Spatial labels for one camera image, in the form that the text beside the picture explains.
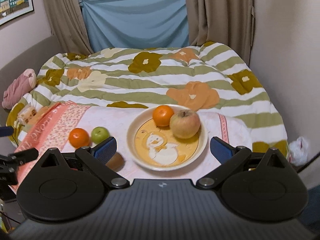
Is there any brown kiwi with sticker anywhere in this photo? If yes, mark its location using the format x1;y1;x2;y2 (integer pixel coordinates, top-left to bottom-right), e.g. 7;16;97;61
105;152;125;172

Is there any small green apple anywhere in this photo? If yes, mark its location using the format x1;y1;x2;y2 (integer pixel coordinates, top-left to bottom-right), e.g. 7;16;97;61
91;126;110;144

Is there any small patterned tissue pack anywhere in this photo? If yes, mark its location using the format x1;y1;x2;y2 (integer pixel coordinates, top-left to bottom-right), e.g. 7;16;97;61
17;104;37;126

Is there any large orange on cloth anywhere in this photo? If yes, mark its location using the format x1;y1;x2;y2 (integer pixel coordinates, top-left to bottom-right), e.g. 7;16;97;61
68;128;90;149

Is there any pink floral cloth mat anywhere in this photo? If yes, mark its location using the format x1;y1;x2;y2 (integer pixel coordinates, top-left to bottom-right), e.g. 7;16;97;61
11;102;252;193

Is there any pink plush toy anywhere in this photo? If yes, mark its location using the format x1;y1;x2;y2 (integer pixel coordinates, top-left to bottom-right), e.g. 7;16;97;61
2;69;37;109

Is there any large yellow red apple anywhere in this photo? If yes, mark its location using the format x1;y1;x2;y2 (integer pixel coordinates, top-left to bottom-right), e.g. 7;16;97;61
169;109;201;139

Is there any cream duck print plate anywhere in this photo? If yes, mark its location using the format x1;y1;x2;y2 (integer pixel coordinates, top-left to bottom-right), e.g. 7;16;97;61
126;105;208;171

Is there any white plastic bag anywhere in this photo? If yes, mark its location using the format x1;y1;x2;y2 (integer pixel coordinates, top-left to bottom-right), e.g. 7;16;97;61
287;137;309;166

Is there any grey bed headboard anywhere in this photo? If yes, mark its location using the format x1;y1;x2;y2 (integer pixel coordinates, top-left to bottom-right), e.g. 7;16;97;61
0;35;65;128

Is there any orange on plate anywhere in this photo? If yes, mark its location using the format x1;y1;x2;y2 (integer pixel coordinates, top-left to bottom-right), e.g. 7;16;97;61
152;105;174;127

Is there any green striped floral duvet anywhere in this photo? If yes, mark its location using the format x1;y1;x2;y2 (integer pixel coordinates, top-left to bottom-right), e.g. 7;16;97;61
6;42;287;154

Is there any left beige curtain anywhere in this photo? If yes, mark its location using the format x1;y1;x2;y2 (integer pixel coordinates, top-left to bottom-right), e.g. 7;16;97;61
43;0;93;55

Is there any beige curtain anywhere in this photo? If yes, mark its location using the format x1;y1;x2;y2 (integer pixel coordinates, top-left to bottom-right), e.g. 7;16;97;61
43;0;93;55
186;0;254;64

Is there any right beige curtain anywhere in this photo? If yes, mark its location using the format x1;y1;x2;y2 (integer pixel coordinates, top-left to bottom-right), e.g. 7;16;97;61
186;0;254;64

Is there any blue hanging cloth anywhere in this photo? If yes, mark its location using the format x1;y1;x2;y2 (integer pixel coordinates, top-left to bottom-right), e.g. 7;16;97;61
82;0;189;52

